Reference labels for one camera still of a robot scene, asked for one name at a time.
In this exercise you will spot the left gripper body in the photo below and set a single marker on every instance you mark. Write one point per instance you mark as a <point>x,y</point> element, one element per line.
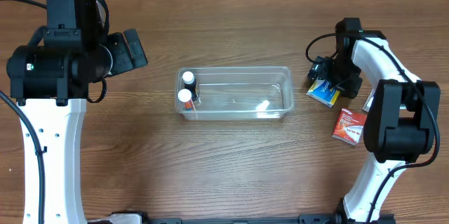
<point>123,53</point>

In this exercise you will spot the white box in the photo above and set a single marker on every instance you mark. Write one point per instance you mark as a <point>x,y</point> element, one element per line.
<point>368,102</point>

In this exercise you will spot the orange tube white cap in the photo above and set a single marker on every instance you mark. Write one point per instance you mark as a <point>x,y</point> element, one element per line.
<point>185,97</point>

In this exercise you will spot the black bottle white cap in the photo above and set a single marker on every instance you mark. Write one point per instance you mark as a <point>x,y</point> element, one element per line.
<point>190,83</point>

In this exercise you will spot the blue VapoDrops box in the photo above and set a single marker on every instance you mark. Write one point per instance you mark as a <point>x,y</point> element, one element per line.
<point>322,91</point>

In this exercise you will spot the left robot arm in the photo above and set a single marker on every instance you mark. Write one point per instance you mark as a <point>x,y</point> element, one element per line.
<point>50,78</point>

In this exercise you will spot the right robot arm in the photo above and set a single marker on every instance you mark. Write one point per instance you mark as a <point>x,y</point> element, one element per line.
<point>401,129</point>

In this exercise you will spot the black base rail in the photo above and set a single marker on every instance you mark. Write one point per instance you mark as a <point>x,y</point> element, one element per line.
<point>142,217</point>

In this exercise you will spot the clear plastic container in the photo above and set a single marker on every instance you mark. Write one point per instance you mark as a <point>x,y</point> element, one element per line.
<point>238,93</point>

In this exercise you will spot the red box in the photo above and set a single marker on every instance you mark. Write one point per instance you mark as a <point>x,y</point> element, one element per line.
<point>349,126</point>

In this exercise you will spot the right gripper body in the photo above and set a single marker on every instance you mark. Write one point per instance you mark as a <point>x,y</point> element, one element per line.
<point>323,70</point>

